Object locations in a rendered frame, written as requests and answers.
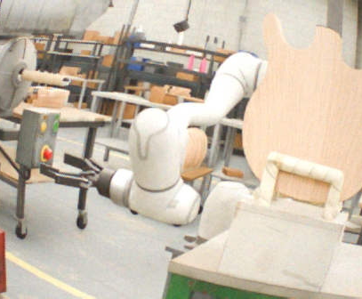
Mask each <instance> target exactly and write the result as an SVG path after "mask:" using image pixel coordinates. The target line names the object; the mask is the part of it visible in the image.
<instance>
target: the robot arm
mask: <svg viewBox="0 0 362 299"><path fill-rule="evenodd" d="M267 64H268V62H267V61H261V60H258V59H256V58H254V57H253V56H252V55H251V54H249V53H242V52H241V53H235V54H234V55H232V56H230V57H228V59H227V60H225V61H224V62H223V63H222V65H221V67H220V68H219V69H218V70H217V72H216V73H215V74H216V76H215V78H214V80H213V82H212V85H211V88H210V91H209V95H208V98H207V100H206V101H205V103H195V102H185V103H181V104H178V105H176V106H174V107H172V108H171V109H169V110H168V111H167V112H166V111H164V110H162V109H158V108H151V109H145V110H143V111H141V112H140V113H138V114H137V115H136V116H135V118H134V120H133V122H132V125H131V128H130V131H129V135H128V150H129V158H130V164H131V168H132V172H131V171H127V170H124V169H120V170H118V171H117V170H115V169H113V168H111V167H107V166H104V165H102V164H101V163H99V162H98V161H96V160H93V159H92V158H89V160H88V159H87V158H86V159H83V158H81V157H78V156H72V155H69V154H68V153H65V154H64V161H63V164H65V165H68V166H72V167H75V168H77V169H80V170H84V171H86V172H87V173H86V172H84V171H80V173H63V172H60V170H59V169H57V168H54V167H51V166H48V165H46V164H44V163H41V165H40V174H43V175H46V176H48V177H50V178H53V179H54V183H55V184H59V185H65V186H71V187H75V188H78V189H82V190H88V187H90V188H96V189H97V191H98V193H99V194H100V195H101V196H103V197H104V198H108V199H110V200H111V202H112V203H114V204H115V205H119V206H123V207H126V208H128V209H132V210H134V211H136V212H137V213H138V214H140V215H142V216H144V217H147V218H149V219H151V220H154V221H158V222H164V223H168V224H176V225H186V224H189V223H190V222H192V221H193V220H194V219H195V217H196V216H197V214H198V211H199V207H200V200H201V197H200V195H199V194H198V193H197V192H196V191H195V190H194V189H193V188H191V187H190V186H189V185H188V184H185V183H183V180H182V178H181V176H180V167H181V164H182V162H183V159H184V155H185V151H186V148H187V145H188V143H189V134H188V131H187V129H186V128H187V127H188V125H193V126H210V125H215V124H217V123H218V122H220V121H221V120H222V119H223V118H224V117H225V115H226V114H227V113H229V112H230V111H231V110H232V109H233V108H234V106H235V105H236V104H237V103H238V102H240V101H241V100H242V99H243V98H252V97H251V96H252V95H253V93H254V91H255V90H256V88H257V87H258V86H259V85H260V83H261V81H262V80H263V78H264V76H265V74H266V72H267V71H266V70H267V67H268V65H267ZM83 176H84V177H83ZM82 177H83V179H82ZM246 194H247V195H250V192H249V191H248V189H247V188H246V187H245V186H244V185H243V184H241V183H239V182H220V183H219V184H218V185H217V186H216V187H215V188H214V189H213V191H212V192H211V194H210V195H209V197H208V198H207V200H206V202H205V207H204V210H203V213H202V214H201V216H200V221H199V226H198V232H197V235H196V236H193V235H189V234H186V236H185V237H184V240H186V241H188V242H189V243H186V244H184V248H187V249H188V250H191V249H193V248H194V247H196V246H200V245H202V244H204V243H205V242H206V241H207V240H210V239H212V238H214V237H216V236H217V235H219V234H221V233H223V232H224V231H225V230H227V229H229V228H230V225H231V221H232V219H233V217H234V213H235V210H236V206H237V201H238V200H240V199H242V198H245V197H243V196H244V195H246Z"/></svg>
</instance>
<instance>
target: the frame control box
mask: <svg viewBox="0 0 362 299"><path fill-rule="evenodd" d="M44 113H47V119H46V120H45V121H44V120H43V114H44ZM57 113H60V112H59V111H56V110H50V109H47V108H44V109H41V108H34V109H28V108H25V109H23V110H22V115H21V121H20V132H19V137H18V146H17V149H16V158H15V162H16V163H18V164H20V165H22V166H25V167H26V168H27V171H28V174H27V176H25V174H23V172H22V171H21V170H20V169H19V168H18V167H17V166H16V165H15V163H14V162H13V161H12V160H11V158H10V157H9V156H8V154H7V153H6V151H5V150H4V149H3V148H2V147H1V146H0V151H1V152H2V153H3V155H4V156H5V157H6V159H7V160H8V161H9V163H10V164H11V165H12V167H13V168H14V170H16V171H17V173H18V174H19V175H20V176H21V177H22V178H23V179H24V180H26V181H28V180H29V179H30V175H31V169H37V168H40V165H41V163H44V164H46V165H48V166H52V163H53V159H54V157H53V154H54V151H55V145H56V139H57V132H58V129H57V130H56V131H54V129H53V128H54V125H55V123H56V122H58V128H59V123H60V116H59V120H58V121H56V120H55V115H56V114H57ZM60 114H61V113H60ZM43 123H46V127H45V131H44V132H42V130H41V127H42V125H43ZM48 149H50V150H52V158H51V159H50V160H49V161H48V160H45V158H44V152H45V151H47V150H48Z"/></svg>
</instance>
